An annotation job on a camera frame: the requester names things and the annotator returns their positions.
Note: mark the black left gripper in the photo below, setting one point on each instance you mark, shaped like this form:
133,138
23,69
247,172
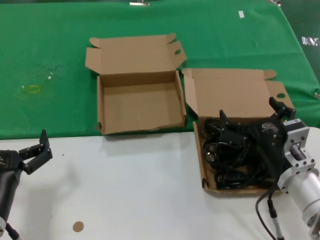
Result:
10,162

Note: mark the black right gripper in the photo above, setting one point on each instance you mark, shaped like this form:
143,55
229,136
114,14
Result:
268,132

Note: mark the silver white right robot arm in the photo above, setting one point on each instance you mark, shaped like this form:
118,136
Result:
305,182

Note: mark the open cardboard box torn corner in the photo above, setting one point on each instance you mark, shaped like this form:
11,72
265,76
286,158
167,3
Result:
230,95

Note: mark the shallow open cardboard box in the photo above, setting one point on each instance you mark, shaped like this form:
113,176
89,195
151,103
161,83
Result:
140,110

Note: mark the silver metal clip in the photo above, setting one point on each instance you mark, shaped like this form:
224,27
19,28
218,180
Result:
275,1
317,95

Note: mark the small white tape scrap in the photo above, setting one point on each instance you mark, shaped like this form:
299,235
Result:
50,75

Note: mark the round brown cardboard disc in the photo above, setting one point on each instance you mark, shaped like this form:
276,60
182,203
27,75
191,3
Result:
78,226

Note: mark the crumpled silver foil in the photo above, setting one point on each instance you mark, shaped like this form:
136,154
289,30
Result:
310,41

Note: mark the white tape label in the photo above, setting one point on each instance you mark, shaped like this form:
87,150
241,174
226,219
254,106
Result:
241,14

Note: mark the green table cloth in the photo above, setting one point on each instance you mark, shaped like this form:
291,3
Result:
50,37

